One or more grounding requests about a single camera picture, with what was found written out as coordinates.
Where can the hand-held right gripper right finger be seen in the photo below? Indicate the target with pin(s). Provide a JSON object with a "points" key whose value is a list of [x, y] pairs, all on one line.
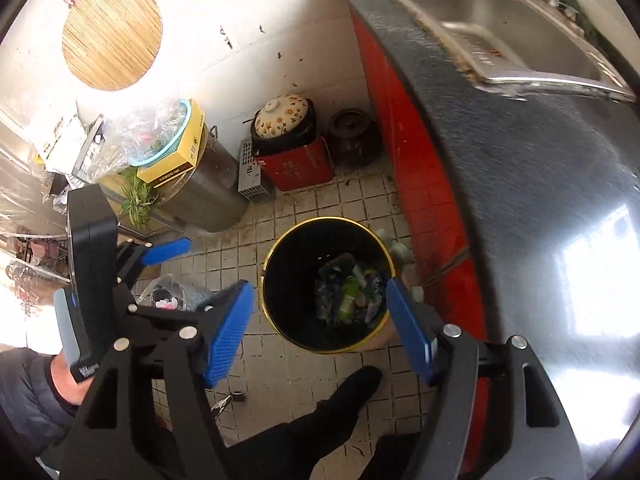
{"points": [[407, 332]]}

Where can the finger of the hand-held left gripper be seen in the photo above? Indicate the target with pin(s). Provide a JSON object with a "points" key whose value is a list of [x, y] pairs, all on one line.
{"points": [[165, 252], [160, 316]]}

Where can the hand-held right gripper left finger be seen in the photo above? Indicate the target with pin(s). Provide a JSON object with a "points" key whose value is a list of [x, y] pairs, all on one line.
{"points": [[227, 332]]}

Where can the black bin with gold rim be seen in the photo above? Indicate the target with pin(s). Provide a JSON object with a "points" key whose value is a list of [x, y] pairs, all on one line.
{"points": [[290, 280]]}

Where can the person's left forearm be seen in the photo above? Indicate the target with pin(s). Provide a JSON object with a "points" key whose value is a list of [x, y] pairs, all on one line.
{"points": [[25, 390]]}

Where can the plastic bag with small items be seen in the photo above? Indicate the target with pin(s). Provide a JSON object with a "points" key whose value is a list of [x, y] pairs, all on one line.
{"points": [[170, 295]]}

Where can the pale plastic bottle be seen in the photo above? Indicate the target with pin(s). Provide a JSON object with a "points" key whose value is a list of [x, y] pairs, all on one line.
{"points": [[417, 295], [400, 250]]}

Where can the green plant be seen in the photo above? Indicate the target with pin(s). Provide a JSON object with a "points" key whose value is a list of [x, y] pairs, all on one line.
{"points": [[140, 200]]}

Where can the small black cylinder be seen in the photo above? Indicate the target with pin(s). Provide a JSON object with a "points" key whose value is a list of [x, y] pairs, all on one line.
{"points": [[238, 395]]}

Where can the heap of discarded packaging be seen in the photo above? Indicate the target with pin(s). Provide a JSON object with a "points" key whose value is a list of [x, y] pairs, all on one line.
{"points": [[350, 290]]}

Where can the large steel pot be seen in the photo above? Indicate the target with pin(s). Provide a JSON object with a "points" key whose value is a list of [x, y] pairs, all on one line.
{"points": [[210, 195]]}

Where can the yellow cardboard box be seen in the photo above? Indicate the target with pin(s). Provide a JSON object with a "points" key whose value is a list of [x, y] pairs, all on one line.
{"points": [[175, 165]]}

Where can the metal shelf rack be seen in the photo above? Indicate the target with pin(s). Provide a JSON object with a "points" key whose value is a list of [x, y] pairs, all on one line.
{"points": [[80, 170]]}

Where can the teal plastic basket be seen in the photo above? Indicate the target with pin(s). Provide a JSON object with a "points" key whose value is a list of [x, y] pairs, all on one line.
{"points": [[167, 150]]}

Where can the grey plastic basket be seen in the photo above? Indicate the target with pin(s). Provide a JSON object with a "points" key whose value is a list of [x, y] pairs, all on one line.
{"points": [[252, 180]]}

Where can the clear plastic bag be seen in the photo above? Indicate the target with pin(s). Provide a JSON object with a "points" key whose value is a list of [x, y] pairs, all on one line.
{"points": [[125, 135]]}

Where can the person's black trouser leg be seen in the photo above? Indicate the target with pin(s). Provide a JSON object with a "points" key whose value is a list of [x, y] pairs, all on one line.
{"points": [[300, 435]]}

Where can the white and red packages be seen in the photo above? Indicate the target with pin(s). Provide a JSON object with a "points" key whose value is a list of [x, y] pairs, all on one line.
{"points": [[57, 135]]}

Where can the red kitchen cabinet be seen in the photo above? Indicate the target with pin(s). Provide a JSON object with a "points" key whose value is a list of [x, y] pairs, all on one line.
{"points": [[425, 185]]}

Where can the red box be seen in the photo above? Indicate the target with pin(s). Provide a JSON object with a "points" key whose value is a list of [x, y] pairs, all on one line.
{"points": [[295, 167]]}

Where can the grey kitchen countertop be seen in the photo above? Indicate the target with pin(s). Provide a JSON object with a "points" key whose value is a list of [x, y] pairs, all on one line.
{"points": [[525, 200]]}

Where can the floral ceramic pot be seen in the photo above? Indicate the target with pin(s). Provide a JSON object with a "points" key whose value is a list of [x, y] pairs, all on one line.
{"points": [[280, 115]]}

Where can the dark clay jar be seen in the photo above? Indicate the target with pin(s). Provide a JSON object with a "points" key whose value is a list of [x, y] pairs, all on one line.
{"points": [[352, 135]]}

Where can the round bamboo mat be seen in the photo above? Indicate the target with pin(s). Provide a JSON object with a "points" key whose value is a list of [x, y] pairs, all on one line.
{"points": [[112, 35]]}

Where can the steel sink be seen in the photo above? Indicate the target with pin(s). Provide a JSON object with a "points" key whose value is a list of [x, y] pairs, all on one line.
{"points": [[490, 25]]}

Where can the green cloth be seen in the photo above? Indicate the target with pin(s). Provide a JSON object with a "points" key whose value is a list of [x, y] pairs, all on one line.
{"points": [[585, 20]]}

